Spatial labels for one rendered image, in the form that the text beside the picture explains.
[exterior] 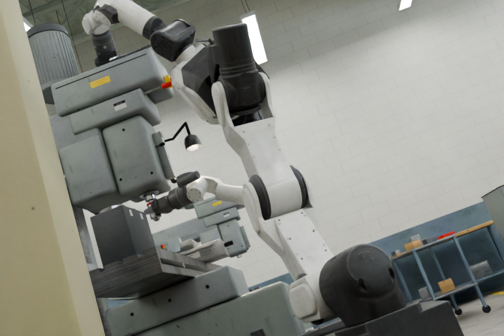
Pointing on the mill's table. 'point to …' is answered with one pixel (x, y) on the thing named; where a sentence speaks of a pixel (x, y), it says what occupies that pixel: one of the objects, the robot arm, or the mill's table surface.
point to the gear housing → (115, 112)
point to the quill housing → (134, 158)
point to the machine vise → (208, 251)
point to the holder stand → (121, 233)
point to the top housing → (112, 82)
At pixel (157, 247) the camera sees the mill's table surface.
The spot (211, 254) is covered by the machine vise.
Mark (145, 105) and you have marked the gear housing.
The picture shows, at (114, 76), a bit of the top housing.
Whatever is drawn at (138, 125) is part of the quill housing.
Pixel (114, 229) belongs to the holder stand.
